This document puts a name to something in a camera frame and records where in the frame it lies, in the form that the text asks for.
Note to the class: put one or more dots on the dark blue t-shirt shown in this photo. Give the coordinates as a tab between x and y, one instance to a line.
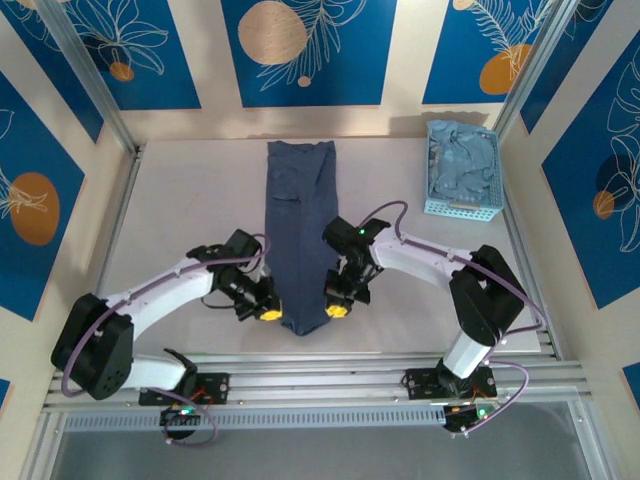
300	225

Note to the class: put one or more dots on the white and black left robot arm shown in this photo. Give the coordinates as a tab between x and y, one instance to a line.
165	295

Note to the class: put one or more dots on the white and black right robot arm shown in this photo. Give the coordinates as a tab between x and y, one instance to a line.
415	260

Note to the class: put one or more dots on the light blue plastic basket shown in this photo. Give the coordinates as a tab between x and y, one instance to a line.
465	212

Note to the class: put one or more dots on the left controller board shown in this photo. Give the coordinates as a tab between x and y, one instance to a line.
182	411

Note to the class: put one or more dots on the controller board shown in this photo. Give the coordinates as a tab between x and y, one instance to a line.
182	411
475	412

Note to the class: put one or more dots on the light blue crumpled t-shirt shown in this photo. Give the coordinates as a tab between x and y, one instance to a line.
465	160

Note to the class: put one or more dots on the right controller board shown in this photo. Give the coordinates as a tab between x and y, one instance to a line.
475	412

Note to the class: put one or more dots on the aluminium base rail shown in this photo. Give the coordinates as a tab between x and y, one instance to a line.
310	380

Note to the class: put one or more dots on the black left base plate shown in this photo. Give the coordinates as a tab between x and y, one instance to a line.
217	387

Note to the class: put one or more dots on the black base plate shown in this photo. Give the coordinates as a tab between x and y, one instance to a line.
217	387
420	382

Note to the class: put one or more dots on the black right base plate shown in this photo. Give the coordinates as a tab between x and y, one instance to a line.
420	382

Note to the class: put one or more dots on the aluminium table side rail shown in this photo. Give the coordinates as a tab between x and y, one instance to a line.
548	345
117	225

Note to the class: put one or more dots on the blue floral wall panel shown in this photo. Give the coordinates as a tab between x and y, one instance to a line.
562	65
590	225
160	65
30	150
340	75
460	65
55	65

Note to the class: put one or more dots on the aluminium lower frame bar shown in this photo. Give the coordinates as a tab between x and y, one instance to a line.
595	440
42	450

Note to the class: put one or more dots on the aluminium frame post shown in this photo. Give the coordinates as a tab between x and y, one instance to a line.
535	65
85	65

